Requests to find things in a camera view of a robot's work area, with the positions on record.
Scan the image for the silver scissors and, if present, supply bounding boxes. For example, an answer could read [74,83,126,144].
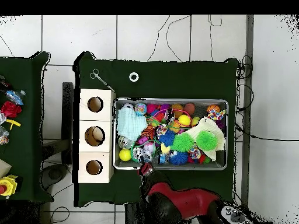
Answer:
[89,69,116,92]

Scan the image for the crushed clear plastic bottle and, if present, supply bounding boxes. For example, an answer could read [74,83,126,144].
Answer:
[134,147,154,163]

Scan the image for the black upright panel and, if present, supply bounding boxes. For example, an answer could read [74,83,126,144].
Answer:
[61,82,74,164]

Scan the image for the dark green tablecloth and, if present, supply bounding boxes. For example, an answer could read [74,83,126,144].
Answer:
[0,51,53,203]
[73,51,239,208]

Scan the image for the yellow plastic piece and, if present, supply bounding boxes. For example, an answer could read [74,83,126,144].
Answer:
[5,118,22,131]

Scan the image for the blue and clear packet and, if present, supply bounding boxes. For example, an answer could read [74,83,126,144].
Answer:
[5,89,26,106]

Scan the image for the beige box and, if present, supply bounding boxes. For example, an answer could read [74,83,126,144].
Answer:
[0,159,12,179]

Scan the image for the clear plastic packet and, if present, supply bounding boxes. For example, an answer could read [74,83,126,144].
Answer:
[0,125,10,145]

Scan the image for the wire mesh bin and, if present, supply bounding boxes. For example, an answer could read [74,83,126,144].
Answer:
[113,97,229,170]

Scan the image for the blue spiky ball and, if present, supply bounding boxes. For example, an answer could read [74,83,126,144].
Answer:
[158,129,176,146]

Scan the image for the orange basketball toy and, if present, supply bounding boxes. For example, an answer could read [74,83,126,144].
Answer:
[206,104,221,114]

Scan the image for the colourful spotted cloth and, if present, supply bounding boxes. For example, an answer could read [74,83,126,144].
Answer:
[207,108,227,121]

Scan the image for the small green spiky toy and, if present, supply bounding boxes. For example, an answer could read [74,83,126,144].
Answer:
[172,132,195,153]

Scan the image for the tiger striped plush toy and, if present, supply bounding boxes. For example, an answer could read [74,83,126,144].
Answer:
[140,125,156,140]

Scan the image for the light blue muslin cloth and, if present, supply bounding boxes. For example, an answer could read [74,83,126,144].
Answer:
[116,108,148,142]

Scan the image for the red crumpled item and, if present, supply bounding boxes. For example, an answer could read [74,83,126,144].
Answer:
[1,100,22,118]

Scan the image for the thin black cable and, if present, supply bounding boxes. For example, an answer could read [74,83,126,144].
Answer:
[147,15,171,62]
[165,15,192,62]
[235,125,299,142]

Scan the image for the yellow smiley ball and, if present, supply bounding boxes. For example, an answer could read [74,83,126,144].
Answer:
[178,114,192,128]

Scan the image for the wooden box with three holes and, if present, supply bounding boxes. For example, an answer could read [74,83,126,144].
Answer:
[78,88,117,184]

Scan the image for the globe print ball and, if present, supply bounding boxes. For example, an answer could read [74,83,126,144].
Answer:
[134,103,148,116]

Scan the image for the large green spiky toy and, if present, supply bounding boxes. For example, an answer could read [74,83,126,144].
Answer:
[195,129,218,151]

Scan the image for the yellow emergency stop button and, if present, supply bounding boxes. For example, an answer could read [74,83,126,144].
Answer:
[0,174,19,198]

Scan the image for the cream knitted cloth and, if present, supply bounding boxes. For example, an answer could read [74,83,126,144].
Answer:
[186,116,226,162]

